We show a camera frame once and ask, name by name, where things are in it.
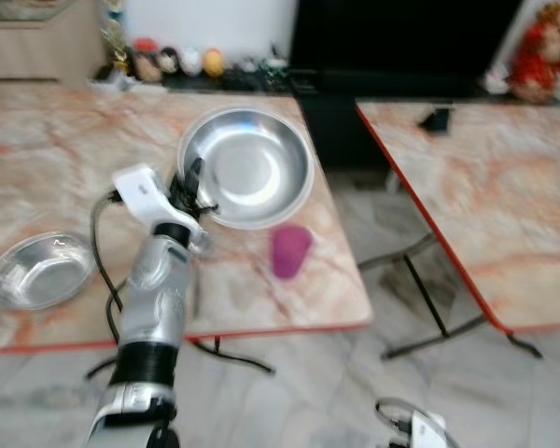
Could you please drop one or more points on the beige cabinet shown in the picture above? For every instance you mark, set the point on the beige cabinet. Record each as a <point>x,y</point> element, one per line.
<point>37,37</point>

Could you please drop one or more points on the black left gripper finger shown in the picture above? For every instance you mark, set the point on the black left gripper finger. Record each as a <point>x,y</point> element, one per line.
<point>200,174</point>
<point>188,179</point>

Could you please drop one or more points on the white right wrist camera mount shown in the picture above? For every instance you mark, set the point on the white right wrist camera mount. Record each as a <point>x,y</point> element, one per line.
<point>427,427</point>

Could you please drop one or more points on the red dressed doll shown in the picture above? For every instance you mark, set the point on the red dressed doll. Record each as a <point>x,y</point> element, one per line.
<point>541,51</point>

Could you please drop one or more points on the purple plastic cup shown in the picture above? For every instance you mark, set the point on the purple plastic cup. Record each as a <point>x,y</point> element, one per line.
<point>289,252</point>

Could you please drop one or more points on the small steel bowl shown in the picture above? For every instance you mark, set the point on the small steel bowl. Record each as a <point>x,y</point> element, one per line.
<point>37,275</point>

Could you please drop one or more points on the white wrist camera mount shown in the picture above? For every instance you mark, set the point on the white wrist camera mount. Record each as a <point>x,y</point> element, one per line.
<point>427,427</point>
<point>142,191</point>

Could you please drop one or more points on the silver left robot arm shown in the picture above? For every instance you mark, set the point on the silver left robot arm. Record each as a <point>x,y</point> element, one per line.
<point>154,299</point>

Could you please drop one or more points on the white round figurine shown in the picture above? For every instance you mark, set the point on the white round figurine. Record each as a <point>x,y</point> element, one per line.
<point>191,61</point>

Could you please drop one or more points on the black cabinet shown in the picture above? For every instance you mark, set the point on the black cabinet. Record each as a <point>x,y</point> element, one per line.
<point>401,47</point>

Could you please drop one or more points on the large steel bowl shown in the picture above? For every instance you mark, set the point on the large steel bowl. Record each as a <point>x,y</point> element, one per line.
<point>252,168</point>

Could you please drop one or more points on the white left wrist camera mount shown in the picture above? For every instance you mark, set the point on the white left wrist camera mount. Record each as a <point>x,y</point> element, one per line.
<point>142,191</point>

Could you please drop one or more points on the black round figurine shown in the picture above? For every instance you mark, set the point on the black round figurine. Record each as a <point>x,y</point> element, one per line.
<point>169,61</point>

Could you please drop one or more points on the small black object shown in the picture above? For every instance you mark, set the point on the small black object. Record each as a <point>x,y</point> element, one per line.
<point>437,119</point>

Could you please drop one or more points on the gold trophy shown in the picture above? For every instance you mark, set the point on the gold trophy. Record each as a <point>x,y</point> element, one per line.
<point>119,47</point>

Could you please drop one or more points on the red capped brown figurine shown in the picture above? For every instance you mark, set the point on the red capped brown figurine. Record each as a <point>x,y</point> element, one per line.
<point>146,58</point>

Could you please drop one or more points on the marble top folding table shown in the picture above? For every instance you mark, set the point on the marble top folding table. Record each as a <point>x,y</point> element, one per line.
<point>37,168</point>
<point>485,215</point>

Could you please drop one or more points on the yellow round figurine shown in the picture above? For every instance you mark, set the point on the yellow round figurine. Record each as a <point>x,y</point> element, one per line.
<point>213,62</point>

